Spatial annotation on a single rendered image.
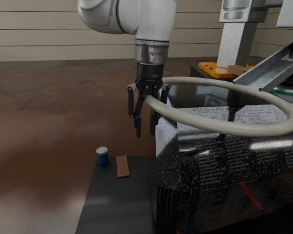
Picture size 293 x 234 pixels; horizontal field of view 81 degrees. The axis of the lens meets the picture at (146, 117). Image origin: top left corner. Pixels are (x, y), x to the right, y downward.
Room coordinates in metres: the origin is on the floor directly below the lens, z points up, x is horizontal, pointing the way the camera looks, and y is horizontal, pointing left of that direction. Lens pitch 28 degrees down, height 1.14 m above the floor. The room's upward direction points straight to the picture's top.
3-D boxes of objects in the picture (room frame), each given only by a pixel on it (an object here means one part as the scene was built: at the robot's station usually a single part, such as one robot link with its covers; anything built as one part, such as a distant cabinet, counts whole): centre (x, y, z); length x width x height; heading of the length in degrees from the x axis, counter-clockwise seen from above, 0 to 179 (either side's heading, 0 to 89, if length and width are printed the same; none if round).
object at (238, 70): (1.40, -0.76, 0.81); 0.20 x 0.10 x 0.05; 10
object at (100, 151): (1.21, 0.40, 0.08); 0.10 x 0.10 x 0.13
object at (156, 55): (0.49, -0.01, 1.07); 0.09 x 0.09 x 0.06
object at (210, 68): (1.66, -0.80, 0.76); 0.49 x 0.49 x 0.05; 2
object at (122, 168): (1.14, 0.22, 0.02); 0.25 x 0.10 x 0.01; 12
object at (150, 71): (0.49, -0.01, 1.00); 0.08 x 0.07 x 0.09; 108
